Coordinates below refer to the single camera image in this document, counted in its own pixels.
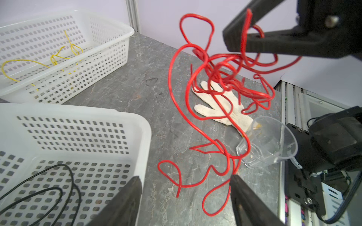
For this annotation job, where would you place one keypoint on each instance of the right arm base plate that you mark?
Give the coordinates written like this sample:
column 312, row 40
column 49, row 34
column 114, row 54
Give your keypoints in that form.
column 300, row 185

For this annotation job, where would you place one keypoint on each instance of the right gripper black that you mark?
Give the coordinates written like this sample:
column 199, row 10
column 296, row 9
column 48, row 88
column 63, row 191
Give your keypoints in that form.
column 327, row 29

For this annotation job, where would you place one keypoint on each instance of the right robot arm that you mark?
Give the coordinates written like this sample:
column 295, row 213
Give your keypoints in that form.
column 337, row 138

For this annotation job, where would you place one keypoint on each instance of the white basket back right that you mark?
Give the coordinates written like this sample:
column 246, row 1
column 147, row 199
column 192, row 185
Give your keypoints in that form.
column 53, row 58

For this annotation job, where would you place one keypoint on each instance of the white basket centre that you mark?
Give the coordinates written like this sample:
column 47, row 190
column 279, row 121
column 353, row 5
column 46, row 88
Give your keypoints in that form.
column 62, row 164

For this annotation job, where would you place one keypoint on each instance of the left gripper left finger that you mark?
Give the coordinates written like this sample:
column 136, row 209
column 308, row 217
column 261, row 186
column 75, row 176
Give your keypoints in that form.
column 123, row 209

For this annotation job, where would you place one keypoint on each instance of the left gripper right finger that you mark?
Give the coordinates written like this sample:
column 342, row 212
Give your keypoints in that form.
column 248, row 208

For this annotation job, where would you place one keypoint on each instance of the white work glove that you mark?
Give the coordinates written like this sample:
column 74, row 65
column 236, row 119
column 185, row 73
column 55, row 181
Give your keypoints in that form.
column 227, row 100

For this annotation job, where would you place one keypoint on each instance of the aluminium frame rails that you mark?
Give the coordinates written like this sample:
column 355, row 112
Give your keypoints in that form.
column 302, row 108

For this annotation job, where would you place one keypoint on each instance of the clear plastic cup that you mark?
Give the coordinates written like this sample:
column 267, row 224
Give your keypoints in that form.
column 271, row 142

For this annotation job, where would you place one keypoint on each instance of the white basket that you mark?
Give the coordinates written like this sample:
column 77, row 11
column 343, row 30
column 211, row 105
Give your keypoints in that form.
column 53, row 58
column 62, row 164

